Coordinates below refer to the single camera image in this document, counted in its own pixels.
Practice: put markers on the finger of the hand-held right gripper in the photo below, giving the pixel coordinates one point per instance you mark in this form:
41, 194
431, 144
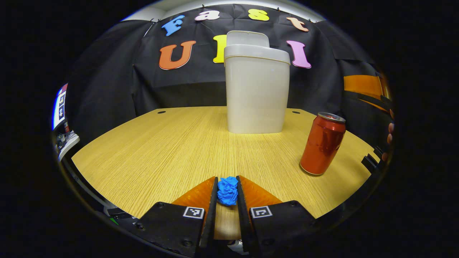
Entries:
376, 104
362, 85

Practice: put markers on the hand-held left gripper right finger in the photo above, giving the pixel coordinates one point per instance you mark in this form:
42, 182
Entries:
279, 224

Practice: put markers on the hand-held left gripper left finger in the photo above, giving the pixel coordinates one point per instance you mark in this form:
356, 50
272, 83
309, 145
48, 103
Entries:
172, 229

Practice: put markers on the red pop can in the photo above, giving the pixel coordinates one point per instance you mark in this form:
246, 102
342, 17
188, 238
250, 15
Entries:
322, 143

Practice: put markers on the blue paper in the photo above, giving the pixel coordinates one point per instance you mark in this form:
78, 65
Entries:
227, 191

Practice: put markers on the white desktop garbage bin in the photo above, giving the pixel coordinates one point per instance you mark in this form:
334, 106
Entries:
256, 93

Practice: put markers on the white side table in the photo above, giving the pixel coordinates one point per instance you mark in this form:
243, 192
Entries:
70, 143

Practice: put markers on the black backdrop cloth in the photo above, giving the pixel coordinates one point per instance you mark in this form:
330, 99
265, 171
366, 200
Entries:
107, 79

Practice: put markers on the computer monitor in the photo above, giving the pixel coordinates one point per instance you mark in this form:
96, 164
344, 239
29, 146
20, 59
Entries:
60, 107

